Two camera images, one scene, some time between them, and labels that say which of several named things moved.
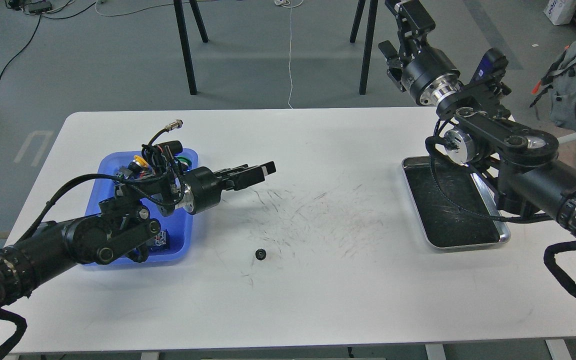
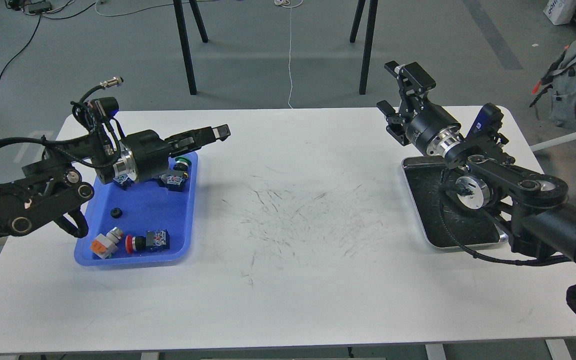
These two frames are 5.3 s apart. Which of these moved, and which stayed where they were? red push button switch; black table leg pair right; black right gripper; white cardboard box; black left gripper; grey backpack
Moved: black left gripper; black right gripper
Stayed: grey backpack; red push button switch; black table leg pair right; white cardboard box
